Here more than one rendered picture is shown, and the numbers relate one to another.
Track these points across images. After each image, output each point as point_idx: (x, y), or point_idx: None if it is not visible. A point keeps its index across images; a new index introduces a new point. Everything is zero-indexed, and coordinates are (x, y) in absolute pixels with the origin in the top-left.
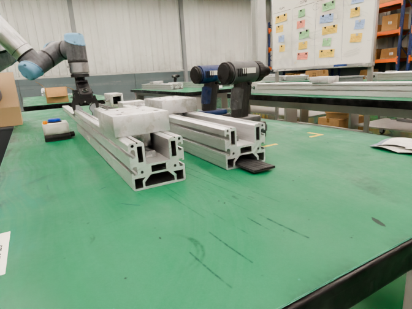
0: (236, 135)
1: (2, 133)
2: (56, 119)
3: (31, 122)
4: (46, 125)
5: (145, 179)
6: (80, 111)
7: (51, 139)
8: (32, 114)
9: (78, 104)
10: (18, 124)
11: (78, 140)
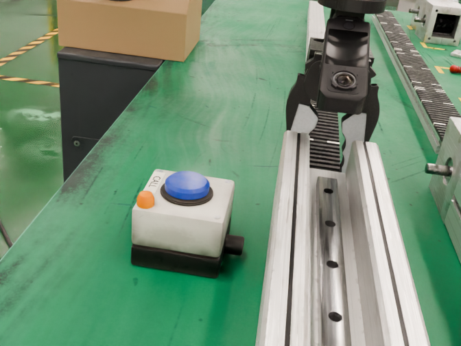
0: None
1: (133, 76)
2: (188, 195)
3: (209, 55)
4: (144, 215)
5: None
6: (295, 165)
7: (152, 261)
8: (237, 13)
9: (308, 104)
10: (173, 58)
11: (232, 313)
